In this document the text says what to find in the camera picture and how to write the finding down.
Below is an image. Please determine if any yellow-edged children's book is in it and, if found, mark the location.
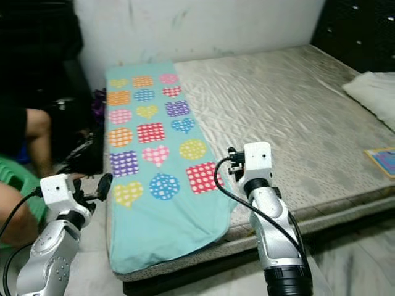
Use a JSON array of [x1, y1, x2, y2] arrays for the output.
[[364, 146, 395, 180]]

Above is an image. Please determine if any white printed pillow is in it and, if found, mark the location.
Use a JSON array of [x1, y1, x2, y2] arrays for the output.
[[342, 71, 395, 132]]

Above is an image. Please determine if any black bag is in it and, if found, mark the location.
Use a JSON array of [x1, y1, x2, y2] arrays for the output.
[[57, 92, 107, 176]]

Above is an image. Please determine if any teal blanket with coloured shapes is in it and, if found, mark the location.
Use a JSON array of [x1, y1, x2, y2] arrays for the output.
[[104, 60, 239, 274]]

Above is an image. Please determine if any grey quilted mattress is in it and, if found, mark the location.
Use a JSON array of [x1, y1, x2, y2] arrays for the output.
[[106, 44, 395, 282]]

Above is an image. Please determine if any green plastic stool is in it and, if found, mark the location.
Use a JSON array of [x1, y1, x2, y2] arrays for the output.
[[0, 154, 48, 249]]

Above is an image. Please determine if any purple bag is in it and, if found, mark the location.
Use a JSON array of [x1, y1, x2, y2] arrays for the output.
[[91, 88, 107, 123]]

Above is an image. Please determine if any black bed base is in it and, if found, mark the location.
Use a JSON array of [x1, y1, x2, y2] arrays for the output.
[[122, 210, 395, 296]]

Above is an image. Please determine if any dark tufted headboard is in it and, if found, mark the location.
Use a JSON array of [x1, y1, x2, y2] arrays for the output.
[[309, 0, 395, 75]]

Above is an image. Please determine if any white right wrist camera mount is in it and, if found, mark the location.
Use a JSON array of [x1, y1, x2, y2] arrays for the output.
[[242, 141, 274, 187]]

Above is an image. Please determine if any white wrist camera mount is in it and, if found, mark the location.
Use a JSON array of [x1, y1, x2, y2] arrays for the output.
[[242, 141, 274, 187], [39, 173, 85, 214]]

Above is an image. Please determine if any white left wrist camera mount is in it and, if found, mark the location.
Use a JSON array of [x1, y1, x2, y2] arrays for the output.
[[39, 173, 85, 214]]

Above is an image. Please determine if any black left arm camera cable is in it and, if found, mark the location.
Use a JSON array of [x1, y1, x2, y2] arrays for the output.
[[0, 187, 45, 240]]

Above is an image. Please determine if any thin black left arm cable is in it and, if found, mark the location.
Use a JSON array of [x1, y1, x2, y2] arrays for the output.
[[2, 240, 36, 296]]

